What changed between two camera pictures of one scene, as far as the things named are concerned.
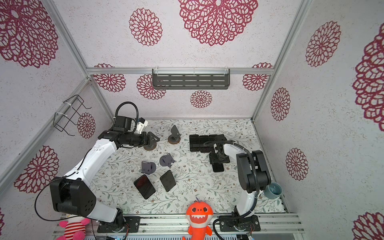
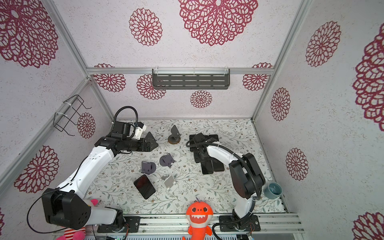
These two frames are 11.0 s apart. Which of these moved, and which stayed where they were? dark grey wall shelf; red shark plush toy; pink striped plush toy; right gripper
Moved: right gripper
Stayed: pink striped plush toy; dark grey wall shelf; red shark plush toy
